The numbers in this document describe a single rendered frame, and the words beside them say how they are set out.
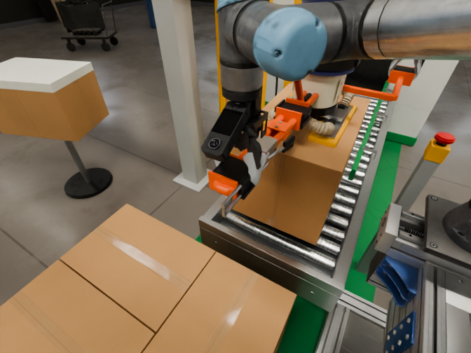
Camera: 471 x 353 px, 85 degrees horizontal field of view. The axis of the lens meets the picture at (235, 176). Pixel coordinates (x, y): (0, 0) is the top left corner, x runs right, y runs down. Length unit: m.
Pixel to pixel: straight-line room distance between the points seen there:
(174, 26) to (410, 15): 1.51
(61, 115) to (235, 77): 1.65
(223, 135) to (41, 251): 2.02
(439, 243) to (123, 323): 1.06
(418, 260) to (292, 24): 0.77
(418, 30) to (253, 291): 1.02
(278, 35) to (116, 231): 1.27
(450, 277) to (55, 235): 2.29
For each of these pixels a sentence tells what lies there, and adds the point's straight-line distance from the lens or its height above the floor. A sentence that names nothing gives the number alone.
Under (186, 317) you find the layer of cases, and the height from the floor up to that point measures 0.54.
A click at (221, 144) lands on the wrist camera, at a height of 1.35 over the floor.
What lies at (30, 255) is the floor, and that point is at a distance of 2.36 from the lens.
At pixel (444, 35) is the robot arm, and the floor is 1.54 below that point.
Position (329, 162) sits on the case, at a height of 1.08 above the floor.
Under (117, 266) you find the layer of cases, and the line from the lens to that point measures 1.32.
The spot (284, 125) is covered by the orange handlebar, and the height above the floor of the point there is 1.23.
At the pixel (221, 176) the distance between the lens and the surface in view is 0.55.
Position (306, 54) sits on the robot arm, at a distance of 0.34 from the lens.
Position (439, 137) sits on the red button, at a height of 1.04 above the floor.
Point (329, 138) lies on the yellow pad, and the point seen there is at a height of 1.10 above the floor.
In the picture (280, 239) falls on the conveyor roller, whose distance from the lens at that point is 1.30.
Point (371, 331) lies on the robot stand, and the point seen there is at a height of 0.21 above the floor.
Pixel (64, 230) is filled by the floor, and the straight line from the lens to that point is 2.38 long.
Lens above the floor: 1.60
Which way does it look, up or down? 41 degrees down
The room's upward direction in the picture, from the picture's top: straight up
